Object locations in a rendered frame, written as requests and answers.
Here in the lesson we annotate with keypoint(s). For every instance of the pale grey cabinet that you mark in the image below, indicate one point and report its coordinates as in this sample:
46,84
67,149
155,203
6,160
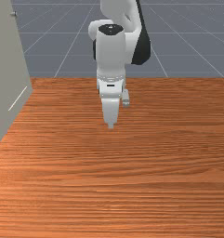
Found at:
6,68

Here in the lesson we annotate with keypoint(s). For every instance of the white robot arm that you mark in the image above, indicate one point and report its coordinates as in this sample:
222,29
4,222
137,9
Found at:
112,52

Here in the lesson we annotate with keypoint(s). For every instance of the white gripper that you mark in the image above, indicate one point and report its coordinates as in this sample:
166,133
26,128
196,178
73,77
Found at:
110,105

